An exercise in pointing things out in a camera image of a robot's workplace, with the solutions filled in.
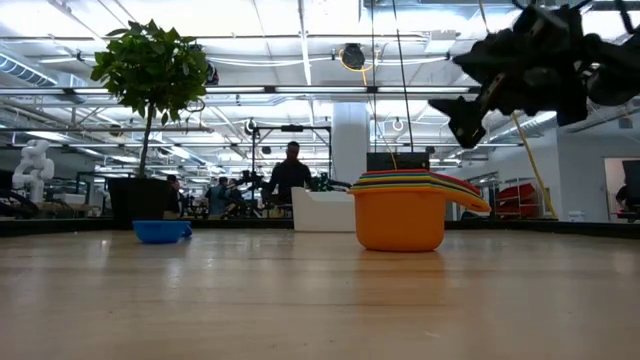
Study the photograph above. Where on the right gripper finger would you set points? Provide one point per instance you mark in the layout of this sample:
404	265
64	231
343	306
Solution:
485	57

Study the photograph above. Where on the orange measuring cup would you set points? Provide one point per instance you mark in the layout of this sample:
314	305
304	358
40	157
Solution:
400	225

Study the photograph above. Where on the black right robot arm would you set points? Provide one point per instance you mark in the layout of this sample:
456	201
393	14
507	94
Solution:
615	70

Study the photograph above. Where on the white plastic basket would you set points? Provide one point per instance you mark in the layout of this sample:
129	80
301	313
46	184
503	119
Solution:
322	212

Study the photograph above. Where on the small blue measuring cup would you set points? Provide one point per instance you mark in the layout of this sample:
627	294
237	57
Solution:
160	232

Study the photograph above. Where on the red storage shelf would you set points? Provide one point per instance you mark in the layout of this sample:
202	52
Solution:
515	192

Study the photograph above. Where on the person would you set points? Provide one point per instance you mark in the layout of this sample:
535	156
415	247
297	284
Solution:
217	197
627	192
290	175
172	195
235	197

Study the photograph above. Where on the small white box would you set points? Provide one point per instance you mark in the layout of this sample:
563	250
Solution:
576	216

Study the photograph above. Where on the white building column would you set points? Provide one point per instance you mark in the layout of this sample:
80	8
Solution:
345	125

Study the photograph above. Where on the green leafy small tree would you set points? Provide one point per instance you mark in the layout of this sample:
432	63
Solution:
150	65

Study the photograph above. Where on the black plant pot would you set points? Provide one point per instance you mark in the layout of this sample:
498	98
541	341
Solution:
140	200

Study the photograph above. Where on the white robot figure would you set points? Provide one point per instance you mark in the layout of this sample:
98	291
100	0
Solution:
32	170

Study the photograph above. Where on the black metal rig frame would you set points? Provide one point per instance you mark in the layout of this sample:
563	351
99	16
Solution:
292	128

